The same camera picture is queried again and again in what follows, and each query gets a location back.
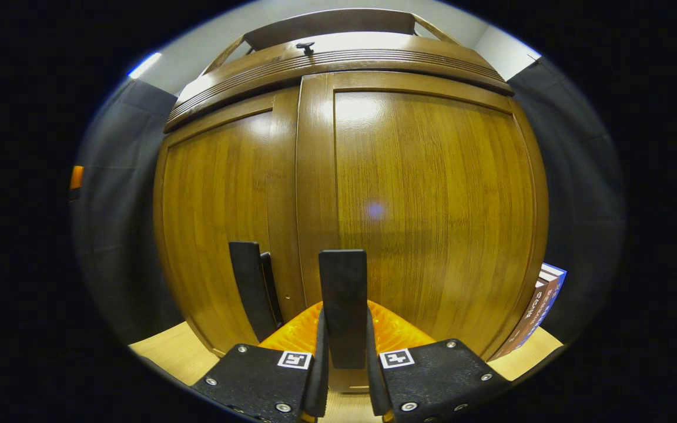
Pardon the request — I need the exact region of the wooden double-door shoe cabinet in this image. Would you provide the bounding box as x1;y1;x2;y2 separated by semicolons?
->
153;8;549;393

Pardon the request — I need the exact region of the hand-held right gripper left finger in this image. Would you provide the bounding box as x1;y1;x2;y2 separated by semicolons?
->
190;301;330;423

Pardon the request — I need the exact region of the brown red book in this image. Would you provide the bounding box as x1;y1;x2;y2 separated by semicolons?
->
491;279;552;360

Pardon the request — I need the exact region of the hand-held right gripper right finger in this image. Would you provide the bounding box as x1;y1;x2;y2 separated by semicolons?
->
365;301;512;423

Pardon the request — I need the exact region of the black backdrop cloth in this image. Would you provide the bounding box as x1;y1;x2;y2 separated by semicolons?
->
71;57;627;347

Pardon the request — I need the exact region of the wooden cabinet door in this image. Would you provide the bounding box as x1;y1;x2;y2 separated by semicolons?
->
296;70;549;391
153;87;307;357

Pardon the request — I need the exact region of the blue and white book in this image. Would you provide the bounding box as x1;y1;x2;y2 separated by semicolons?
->
515;263;567;353

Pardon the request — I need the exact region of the ceiling light panel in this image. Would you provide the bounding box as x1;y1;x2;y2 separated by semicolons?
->
127;52;163;80

